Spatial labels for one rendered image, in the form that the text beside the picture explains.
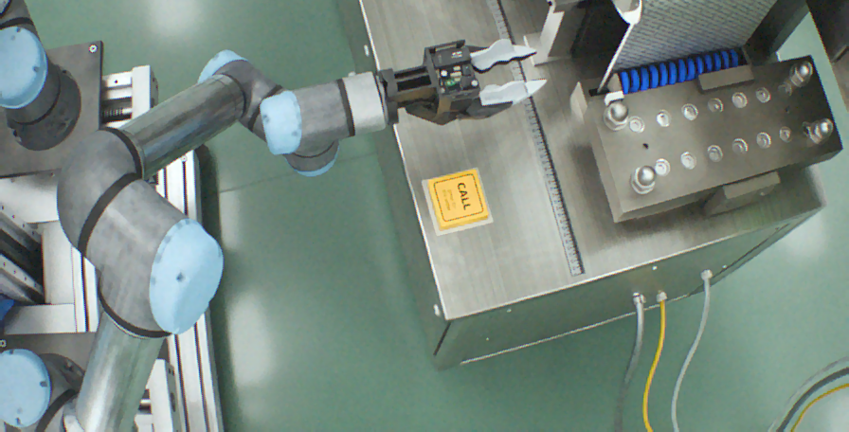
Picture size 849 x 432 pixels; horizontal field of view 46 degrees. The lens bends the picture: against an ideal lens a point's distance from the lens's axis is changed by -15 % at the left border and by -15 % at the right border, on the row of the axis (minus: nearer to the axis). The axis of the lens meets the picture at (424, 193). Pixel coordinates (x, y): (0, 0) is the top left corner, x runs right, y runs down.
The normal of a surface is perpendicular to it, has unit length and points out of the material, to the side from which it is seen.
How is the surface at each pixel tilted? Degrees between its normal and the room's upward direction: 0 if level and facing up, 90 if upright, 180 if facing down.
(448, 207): 0
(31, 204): 0
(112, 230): 14
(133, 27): 0
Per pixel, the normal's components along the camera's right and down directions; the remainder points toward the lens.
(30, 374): -0.07, -0.32
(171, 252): 0.22, -0.42
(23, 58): 0.11, -0.14
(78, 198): -0.25, -0.21
